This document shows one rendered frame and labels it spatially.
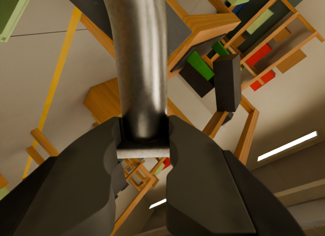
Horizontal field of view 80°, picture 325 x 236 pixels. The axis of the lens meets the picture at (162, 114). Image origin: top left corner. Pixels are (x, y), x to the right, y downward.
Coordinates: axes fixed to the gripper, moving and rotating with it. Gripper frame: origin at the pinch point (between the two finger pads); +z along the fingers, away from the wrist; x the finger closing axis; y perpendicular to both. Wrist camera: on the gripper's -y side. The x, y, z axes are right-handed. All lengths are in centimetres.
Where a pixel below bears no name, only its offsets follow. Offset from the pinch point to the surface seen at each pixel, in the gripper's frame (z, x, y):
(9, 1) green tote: 16.4, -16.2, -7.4
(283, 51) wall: 505, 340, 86
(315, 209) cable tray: 139, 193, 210
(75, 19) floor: 181, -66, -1
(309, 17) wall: 486, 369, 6
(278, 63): 453, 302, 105
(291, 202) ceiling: 280, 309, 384
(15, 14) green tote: 16.4, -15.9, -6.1
